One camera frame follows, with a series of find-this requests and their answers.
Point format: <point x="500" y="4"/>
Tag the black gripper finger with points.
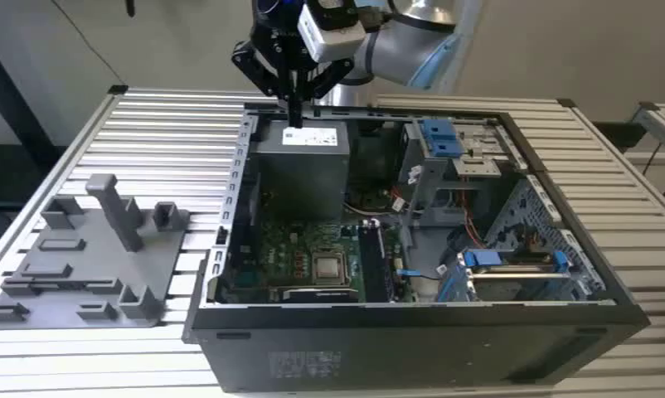
<point x="253" y="70"/>
<point x="325" y="81"/>

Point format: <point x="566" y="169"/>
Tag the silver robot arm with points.
<point x="398" y="45"/>

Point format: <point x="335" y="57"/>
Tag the grey power supply unit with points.
<point x="297" y="182"/>

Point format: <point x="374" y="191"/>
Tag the blue drive carrier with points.
<point x="439" y="141"/>

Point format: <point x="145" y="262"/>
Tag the black round fan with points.
<point x="372" y="199"/>

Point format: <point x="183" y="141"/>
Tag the grey metal drive cage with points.
<point x="475" y="168"/>

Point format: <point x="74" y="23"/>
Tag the green motherboard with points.
<point x="287" y="236"/>

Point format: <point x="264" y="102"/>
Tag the silver CPU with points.
<point x="329" y="267"/>

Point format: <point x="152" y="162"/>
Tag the blue disk carrier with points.
<point x="483" y="258"/>

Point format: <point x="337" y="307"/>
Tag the black graphics card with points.
<point x="320" y="294"/>

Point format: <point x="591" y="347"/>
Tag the black box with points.
<point x="619" y="134"/>

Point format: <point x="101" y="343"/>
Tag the grey parts rack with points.
<point x="98" y="265"/>

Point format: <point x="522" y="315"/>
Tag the metal slat side table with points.
<point x="663" y="120"/>

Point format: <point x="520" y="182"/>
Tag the black PC case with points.
<point x="364" y="356"/>

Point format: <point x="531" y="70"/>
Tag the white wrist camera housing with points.
<point x="336" y="41"/>

